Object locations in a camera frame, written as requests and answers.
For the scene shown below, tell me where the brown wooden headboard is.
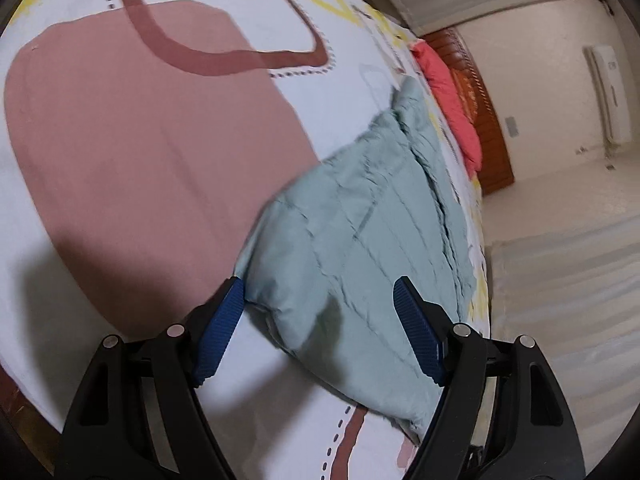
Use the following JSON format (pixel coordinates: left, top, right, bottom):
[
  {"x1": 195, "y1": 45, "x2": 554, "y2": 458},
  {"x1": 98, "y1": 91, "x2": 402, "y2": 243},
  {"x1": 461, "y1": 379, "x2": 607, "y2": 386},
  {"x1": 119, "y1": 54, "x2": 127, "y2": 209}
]
[{"x1": 423, "y1": 27, "x2": 515, "y2": 196}]

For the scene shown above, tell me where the white wall air conditioner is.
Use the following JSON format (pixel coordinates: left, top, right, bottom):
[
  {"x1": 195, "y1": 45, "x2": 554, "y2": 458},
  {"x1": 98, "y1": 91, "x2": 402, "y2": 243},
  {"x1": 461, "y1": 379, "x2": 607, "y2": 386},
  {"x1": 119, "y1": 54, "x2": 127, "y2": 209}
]
[{"x1": 586, "y1": 44, "x2": 632, "y2": 146}]

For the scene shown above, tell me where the white striped curtain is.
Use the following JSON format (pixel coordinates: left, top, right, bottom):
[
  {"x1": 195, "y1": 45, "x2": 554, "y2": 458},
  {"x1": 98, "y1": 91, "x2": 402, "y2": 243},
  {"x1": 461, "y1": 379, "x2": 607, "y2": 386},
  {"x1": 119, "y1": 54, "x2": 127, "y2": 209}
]
[{"x1": 490, "y1": 214, "x2": 639, "y2": 470}]

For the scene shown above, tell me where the red pillow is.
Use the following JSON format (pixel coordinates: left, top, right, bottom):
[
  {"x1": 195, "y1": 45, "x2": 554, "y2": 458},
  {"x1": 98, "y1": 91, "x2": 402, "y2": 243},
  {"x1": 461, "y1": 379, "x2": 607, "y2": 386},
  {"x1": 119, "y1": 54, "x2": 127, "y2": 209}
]
[{"x1": 410, "y1": 40, "x2": 483, "y2": 179}]

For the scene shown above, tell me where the white patterned bed sheet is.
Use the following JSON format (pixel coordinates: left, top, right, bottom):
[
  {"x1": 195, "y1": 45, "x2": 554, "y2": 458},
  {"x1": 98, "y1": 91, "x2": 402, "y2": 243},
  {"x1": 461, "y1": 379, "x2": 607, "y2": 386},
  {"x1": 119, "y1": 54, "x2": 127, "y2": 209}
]
[{"x1": 0, "y1": 0, "x2": 494, "y2": 480}]

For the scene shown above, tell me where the mint green quilted jacket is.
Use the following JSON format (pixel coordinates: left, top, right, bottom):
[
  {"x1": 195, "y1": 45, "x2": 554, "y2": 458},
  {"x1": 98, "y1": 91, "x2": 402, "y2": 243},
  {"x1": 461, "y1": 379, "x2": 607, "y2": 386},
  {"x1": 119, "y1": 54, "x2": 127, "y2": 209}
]
[{"x1": 235, "y1": 77, "x2": 476, "y2": 440}]

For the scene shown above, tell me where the grey wall switch plate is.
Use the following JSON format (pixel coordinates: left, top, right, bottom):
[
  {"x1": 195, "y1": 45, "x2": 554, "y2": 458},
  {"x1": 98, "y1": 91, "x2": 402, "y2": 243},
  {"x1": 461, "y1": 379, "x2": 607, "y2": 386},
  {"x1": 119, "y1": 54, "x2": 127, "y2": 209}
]
[{"x1": 504, "y1": 116, "x2": 520, "y2": 138}]

